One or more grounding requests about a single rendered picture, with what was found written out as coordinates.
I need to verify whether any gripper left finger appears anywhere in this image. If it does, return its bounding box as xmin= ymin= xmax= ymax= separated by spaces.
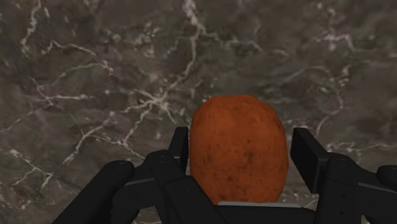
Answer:
xmin=52 ymin=126 xmax=227 ymax=224

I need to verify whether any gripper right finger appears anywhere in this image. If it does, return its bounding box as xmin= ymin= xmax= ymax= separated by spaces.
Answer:
xmin=290 ymin=127 xmax=397 ymax=224

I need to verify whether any orange-brown potato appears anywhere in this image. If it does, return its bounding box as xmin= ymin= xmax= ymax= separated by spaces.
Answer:
xmin=189 ymin=94 xmax=290 ymax=206

